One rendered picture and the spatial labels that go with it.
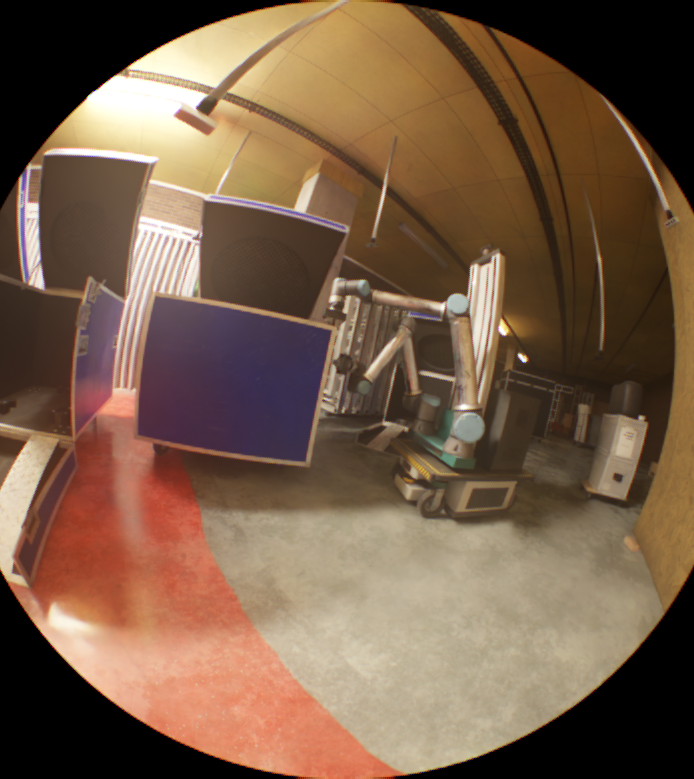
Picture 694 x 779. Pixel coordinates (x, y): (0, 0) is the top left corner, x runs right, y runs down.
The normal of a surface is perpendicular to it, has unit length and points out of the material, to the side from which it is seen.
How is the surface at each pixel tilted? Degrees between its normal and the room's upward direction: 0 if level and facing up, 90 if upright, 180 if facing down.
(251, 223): 142
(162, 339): 90
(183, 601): 0
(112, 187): 138
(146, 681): 0
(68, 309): 90
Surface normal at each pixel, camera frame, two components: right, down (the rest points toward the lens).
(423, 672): 0.21, -0.98
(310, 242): 0.04, 0.86
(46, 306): 0.60, 0.19
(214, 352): 0.32, 0.14
